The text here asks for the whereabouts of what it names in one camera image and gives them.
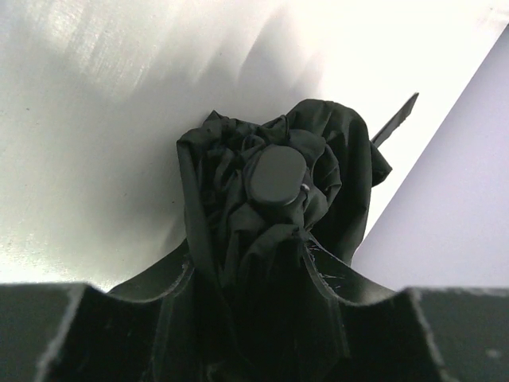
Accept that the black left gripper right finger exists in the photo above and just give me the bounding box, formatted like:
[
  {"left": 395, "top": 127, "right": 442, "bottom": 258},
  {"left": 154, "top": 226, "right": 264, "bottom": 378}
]
[{"left": 296, "top": 239, "right": 508, "bottom": 381}]

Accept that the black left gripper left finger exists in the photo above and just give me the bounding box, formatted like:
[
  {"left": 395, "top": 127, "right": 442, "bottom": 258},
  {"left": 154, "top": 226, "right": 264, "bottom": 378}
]
[{"left": 1, "top": 241, "right": 207, "bottom": 381}]

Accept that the black folding umbrella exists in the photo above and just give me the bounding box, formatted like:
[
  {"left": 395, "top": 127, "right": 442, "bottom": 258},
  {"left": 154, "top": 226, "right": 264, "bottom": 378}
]
[{"left": 177, "top": 96, "right": 416, "bottom": 381}]

